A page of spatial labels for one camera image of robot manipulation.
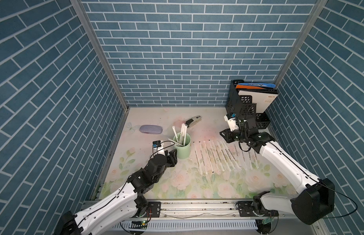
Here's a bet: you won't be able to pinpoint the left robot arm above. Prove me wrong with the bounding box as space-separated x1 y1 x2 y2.
54 149 178 235

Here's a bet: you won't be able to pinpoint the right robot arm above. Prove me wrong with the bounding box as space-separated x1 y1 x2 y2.
220 129 335 225

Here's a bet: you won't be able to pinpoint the wrapped straws in cup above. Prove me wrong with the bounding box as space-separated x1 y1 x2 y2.
168 123 188 147

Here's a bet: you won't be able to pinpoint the green cylindrical cup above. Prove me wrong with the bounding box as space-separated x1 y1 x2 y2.
173 134 191 160

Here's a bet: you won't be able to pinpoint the black mesh file holder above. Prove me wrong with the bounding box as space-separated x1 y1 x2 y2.
226 79 270 130

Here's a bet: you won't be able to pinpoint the purple fabric glasses case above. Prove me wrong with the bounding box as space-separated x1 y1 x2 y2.
139 125 163 135

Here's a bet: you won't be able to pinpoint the blue folder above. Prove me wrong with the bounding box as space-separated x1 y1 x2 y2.
237 83 276 90

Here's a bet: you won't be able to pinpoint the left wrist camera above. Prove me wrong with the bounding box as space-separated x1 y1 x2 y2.
152 141 165 156

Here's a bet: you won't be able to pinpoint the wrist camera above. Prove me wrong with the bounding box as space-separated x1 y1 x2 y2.
152 141 165 156
224 114 239 132

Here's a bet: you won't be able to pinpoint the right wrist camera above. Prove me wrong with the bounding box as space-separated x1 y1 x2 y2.
224 114 239 132

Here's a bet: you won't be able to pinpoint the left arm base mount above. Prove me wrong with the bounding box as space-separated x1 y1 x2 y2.
135 201 161 219

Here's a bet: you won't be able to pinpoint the white vented cable duct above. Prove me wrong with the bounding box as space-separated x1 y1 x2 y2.
109 219 258 232

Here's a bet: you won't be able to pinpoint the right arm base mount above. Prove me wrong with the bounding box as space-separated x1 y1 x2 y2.
235 201 279 217

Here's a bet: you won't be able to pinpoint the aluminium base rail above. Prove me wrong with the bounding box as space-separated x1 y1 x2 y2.
77 199 322 221

